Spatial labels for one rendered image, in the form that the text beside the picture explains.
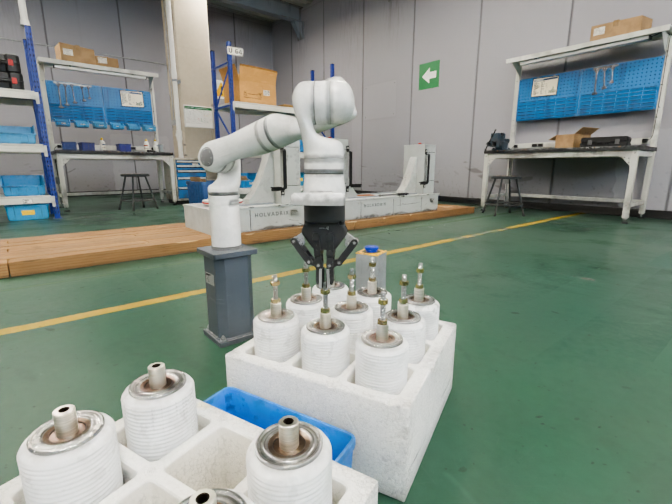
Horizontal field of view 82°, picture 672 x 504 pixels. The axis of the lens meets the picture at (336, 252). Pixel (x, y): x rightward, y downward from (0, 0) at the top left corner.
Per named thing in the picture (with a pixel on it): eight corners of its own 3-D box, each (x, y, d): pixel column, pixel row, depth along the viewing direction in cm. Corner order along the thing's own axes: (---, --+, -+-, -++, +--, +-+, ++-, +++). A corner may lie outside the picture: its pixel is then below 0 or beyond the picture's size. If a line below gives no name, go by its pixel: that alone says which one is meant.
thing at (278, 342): (250, 389, 86) (246, 313, 82) (289, 377, 91) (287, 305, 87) (267, 412, 78) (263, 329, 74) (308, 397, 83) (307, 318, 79)
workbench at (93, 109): (58, 207, 538) (36, 62, 497) (163, 201, 626) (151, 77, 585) (64, 211, 485) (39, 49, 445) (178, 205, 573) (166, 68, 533)
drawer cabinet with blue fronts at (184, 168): (166, 202, 618) (162, 158, 603) (196, 200, 647) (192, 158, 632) (179, 205, 574) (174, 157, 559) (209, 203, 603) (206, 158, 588)
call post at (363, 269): (354, 352, 118) (355, 253, 111) (363, 343, 124) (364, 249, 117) (375, 357, 114) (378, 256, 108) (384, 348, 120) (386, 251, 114)
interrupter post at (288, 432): (274, 449, 43) (273, 423, 42) (287, 436, 45) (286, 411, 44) (291, 457, 42) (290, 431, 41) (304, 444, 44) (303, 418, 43)
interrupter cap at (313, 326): (308, 320, 79) (308, 316, 79) (345, 320, 78) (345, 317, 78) (303, 335, 72) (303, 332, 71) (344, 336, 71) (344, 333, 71)
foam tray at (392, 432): (229, 431, 83) (224, 354, 79) (320, 354, 116) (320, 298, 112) (404, 503, 65) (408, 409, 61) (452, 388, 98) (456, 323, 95)
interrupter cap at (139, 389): (117, 391, 54) (116, 387, 54) (165, 368, 60) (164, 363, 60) (150, 408, 50) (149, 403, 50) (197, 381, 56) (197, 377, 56)
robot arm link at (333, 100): (354, 79, 61) (354, 82, 74) (299, 80, 62) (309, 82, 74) (354, 125, 64) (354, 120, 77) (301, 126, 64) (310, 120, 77)
